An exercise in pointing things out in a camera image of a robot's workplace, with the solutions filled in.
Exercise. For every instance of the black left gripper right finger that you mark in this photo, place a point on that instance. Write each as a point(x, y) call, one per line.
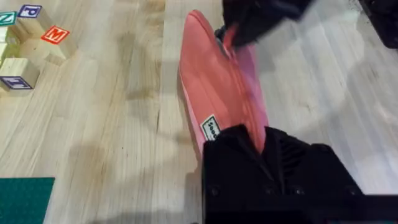
point(304, 171)

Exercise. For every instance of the heap of wooden letter blocks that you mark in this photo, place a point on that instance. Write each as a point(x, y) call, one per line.
point(29, 67)

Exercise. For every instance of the green board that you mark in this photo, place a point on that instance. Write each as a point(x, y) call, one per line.
point(25, 202)

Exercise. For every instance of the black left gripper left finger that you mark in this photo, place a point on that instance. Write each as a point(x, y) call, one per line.
point(233, 165)

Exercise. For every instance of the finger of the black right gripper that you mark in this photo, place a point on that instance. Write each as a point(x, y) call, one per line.
point(267, 29)
point(248, 12)

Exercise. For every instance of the pink zip bag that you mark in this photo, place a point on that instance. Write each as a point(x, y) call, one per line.
point(211, 77)

